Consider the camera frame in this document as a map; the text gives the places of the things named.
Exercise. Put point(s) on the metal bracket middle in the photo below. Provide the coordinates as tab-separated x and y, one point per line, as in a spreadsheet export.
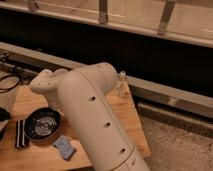
103	11

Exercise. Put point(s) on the black ceramic bowl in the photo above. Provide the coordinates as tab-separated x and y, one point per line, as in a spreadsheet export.
42	123

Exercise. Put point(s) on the dark object at left edge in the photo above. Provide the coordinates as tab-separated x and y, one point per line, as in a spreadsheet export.
4	120

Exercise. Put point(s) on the small clear glass bottle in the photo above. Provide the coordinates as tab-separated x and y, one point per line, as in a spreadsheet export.
121	84

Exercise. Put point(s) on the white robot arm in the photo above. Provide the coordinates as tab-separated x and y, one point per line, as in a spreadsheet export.
81	95

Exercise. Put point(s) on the metal bracket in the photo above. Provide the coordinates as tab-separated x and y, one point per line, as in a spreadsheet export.
103	11
165	17

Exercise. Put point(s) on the metal bracket right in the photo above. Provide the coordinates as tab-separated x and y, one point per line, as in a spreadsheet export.
165	17

